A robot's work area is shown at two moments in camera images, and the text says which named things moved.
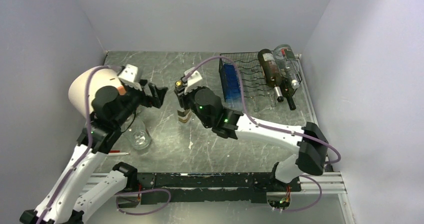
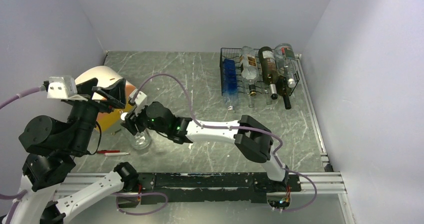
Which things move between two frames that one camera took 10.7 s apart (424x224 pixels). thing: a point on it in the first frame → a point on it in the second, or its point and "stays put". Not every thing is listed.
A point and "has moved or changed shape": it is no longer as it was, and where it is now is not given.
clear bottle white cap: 288,63 stays put
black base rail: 210,187 stays put
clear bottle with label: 184,117 → 249,67
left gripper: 147,99 → 116,94
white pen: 117,154 stays put
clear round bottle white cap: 140,137 stays put
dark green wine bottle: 271,70 has moved or changed shape
